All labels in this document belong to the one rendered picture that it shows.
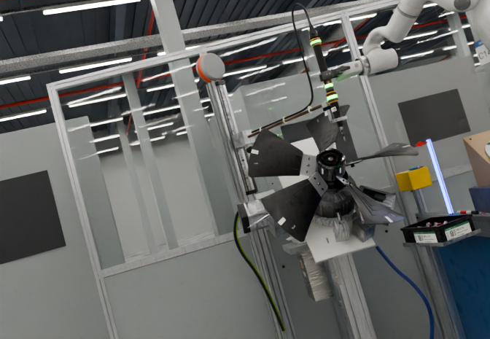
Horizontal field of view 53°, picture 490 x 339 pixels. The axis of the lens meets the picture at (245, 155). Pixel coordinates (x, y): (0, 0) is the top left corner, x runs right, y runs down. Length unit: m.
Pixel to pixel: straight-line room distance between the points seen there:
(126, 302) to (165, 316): 0.22
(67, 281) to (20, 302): 0.32
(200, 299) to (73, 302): 1.24
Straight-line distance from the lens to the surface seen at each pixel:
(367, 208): 1.90
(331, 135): 2.19
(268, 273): 2.63
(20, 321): 3.80
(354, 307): 2.23
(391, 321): 2.98
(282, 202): 1.93
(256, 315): 2.80
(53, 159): 3.77
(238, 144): 2.54
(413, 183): 2.43
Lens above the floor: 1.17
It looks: 4 degrees up
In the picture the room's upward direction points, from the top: 16 degrees counter-clockwise
